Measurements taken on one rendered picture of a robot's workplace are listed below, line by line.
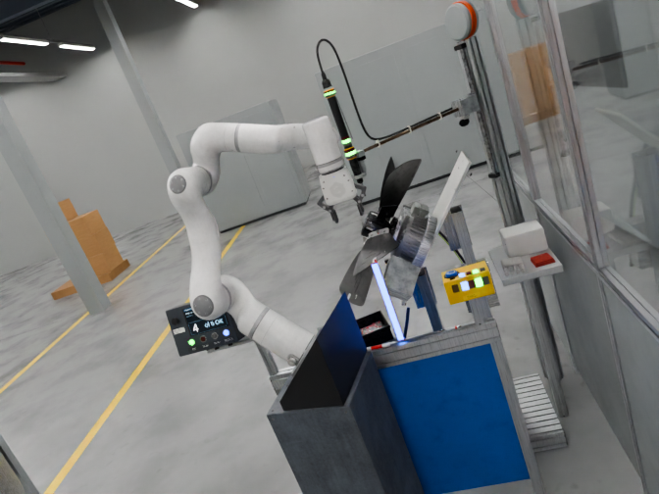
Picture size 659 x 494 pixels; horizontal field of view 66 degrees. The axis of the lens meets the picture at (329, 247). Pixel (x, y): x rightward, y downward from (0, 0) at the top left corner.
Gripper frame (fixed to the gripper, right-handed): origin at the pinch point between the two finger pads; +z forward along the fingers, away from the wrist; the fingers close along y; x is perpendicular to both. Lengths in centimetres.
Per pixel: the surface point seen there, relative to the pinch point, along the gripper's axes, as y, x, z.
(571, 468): 49, 28, 143
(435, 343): 12, 13, 60
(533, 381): 47, 81, 135
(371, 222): -2, 55, 20
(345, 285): -23, 55, 45
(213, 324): -65, 8, 27
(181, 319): -77, 10, 22
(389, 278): 0, 40, 42
